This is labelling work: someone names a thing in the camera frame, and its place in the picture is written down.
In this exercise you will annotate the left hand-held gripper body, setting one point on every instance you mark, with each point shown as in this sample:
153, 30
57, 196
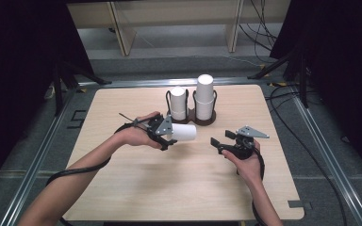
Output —
164, 127

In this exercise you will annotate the tall stack of white cups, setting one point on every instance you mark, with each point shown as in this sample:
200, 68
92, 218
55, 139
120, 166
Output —
205, 94

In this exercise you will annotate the dark brown double cup holder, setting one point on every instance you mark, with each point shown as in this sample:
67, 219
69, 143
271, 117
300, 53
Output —
191, 121

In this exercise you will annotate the white paper cup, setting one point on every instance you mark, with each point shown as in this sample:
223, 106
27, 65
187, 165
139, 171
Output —
185, 132

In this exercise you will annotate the black curtain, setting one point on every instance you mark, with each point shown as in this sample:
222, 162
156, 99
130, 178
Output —
342, 62
19, 78

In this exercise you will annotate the short stack of white cups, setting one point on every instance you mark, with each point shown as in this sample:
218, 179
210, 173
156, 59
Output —
178, 103

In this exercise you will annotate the black tripod stand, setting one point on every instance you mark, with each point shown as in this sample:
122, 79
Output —
57, 91
303, 84

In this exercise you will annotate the person's right hand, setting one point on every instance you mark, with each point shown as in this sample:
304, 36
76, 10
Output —
251, 169

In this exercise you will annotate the person's left hand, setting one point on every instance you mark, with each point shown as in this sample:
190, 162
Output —
135, 136

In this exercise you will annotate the metal floor rail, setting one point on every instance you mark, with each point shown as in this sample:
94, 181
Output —
34, 166
330, 160

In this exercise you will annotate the black tape strip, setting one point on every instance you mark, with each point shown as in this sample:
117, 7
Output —
298, 204

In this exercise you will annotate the beige wooden furniture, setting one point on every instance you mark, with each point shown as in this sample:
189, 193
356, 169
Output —
176, 12

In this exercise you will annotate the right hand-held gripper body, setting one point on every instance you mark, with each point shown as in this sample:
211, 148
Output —
243, 150

